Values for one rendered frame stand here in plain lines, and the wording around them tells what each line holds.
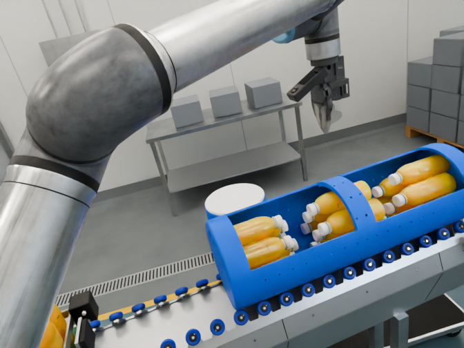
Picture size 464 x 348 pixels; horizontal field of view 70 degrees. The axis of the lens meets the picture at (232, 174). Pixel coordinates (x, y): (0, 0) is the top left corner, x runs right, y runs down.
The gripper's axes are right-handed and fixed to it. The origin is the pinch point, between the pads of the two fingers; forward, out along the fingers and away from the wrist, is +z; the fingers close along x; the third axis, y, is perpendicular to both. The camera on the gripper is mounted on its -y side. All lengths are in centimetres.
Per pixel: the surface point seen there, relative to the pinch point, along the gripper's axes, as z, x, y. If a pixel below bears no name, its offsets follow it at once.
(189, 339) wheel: 45, -11, -55
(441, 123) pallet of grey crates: 113, 189, 254
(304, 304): 49, -12, -19
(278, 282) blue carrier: 34.4, -14.5, -27.0
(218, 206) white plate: 38, 45, -29
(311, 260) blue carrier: 31.4, -14.6, -16.1
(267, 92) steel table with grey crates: 40, 236, 79
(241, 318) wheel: 45, -12, -39
